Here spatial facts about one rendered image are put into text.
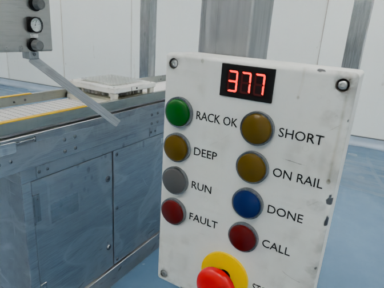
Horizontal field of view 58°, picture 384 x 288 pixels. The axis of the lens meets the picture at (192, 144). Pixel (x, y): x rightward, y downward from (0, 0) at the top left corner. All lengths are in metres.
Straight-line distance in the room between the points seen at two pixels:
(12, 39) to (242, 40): 0.67
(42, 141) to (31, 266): 0.42
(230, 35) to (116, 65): 4.65
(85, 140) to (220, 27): 0.85
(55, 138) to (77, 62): 4.37
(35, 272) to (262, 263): 1.01
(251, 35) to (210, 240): 0.21
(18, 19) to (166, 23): 3.70
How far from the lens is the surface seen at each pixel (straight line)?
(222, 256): 0.37
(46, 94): 1.39
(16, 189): 1.14
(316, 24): 4.05
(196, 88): 0.32
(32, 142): 1.05
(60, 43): 5.61
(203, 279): 0.36
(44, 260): 1.30
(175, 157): 0.34
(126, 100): 1.27
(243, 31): 0.37
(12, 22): 0.94
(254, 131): 0.30
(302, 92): 0.29
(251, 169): 0.31
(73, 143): 1.14
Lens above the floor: 1.10
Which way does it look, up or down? 19 degrees down
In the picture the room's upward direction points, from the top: 4 degrees clockwise
